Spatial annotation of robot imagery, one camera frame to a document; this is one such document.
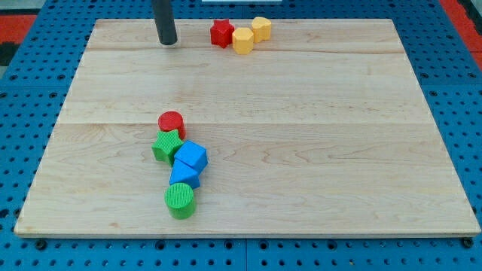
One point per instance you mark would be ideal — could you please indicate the green cylinder block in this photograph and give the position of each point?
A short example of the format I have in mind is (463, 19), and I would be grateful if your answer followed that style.
(180, 200)

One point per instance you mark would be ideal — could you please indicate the green star block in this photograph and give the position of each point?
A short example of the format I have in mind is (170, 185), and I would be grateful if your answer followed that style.
(166, 146)

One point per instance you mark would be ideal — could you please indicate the blue triangle block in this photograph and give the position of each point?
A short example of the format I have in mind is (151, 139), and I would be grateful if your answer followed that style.
(183, 173)

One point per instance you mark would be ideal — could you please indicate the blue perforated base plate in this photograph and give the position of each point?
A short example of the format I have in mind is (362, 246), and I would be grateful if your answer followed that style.
(38, 78)

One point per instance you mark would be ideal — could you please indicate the yellow hexagon block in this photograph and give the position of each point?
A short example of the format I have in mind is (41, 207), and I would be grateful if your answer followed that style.
(243, 40)

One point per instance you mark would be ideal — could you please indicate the yellow heart block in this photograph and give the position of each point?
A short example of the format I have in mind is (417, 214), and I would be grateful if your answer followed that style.
(261, 28)

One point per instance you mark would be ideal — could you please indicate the red star block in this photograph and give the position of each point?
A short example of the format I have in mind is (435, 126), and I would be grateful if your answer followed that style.
(221, 33)

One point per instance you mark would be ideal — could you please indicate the red cylinder block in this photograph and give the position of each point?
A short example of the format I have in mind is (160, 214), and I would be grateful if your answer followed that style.
(171, 120)

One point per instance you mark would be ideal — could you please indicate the blue cube block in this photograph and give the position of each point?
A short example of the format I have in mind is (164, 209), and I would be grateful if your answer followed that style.
(193, 155)

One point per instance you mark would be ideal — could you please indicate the light wooden board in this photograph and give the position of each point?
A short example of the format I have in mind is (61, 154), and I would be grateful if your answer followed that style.
(321, 132)

